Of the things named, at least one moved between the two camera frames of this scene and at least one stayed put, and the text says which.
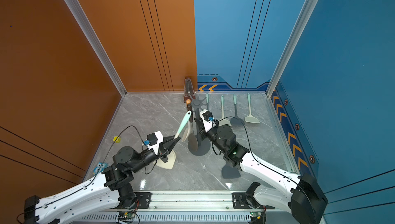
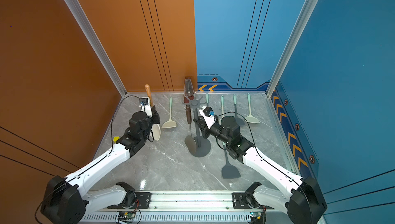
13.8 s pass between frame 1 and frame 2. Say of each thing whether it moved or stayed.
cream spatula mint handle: stayed
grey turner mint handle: stayed
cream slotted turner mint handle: moved
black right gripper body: stayed
